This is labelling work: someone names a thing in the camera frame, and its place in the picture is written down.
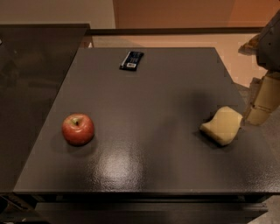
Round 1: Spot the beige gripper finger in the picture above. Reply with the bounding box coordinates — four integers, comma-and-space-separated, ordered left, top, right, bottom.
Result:
238, 34, 260, 55
244, 72, 280, 126

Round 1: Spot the yellow sponge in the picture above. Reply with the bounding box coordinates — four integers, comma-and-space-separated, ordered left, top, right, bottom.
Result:
199, 106, 242, 146

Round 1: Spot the red apple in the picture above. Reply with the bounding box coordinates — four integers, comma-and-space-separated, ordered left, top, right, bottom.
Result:
61, 114, 95, 146

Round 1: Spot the dark side table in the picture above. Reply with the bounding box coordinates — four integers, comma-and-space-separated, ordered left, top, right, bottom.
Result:
0, 24, 89, 193

